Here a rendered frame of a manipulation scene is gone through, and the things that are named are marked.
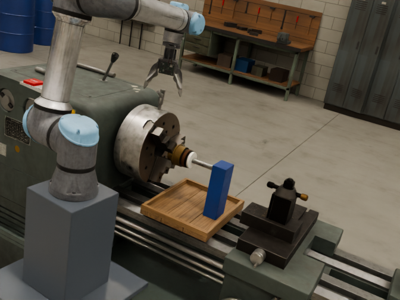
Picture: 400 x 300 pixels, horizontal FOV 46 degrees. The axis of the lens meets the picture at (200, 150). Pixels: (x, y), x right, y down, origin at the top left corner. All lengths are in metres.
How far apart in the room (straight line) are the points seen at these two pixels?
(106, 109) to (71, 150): 0.50
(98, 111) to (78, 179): 0.46
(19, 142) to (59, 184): 0.69
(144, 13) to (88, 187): 0.55
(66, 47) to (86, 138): 0.28
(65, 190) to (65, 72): 0.35
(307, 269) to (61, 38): 1.09
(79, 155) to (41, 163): 0.66
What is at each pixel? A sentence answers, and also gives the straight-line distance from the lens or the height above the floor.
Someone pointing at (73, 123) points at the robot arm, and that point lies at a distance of 1.42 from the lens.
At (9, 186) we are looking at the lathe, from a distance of 2.26.
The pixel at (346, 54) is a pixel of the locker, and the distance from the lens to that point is 7.78.
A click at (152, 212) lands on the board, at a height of 0.89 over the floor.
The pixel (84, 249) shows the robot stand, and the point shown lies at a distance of 1.53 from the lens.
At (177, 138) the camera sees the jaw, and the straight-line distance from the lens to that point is 2.02.
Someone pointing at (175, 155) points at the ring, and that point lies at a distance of 1.90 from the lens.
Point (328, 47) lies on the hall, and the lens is 8.37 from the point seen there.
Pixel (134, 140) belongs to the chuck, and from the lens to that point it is 1.86.
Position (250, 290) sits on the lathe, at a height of 0.81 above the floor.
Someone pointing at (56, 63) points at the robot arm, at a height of 1.47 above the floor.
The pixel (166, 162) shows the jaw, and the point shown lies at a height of 1.04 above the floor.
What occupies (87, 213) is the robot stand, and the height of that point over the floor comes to 1.07.
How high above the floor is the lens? 1.82
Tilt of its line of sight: 21 degrees down
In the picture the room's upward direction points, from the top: 11 degrees clockwise
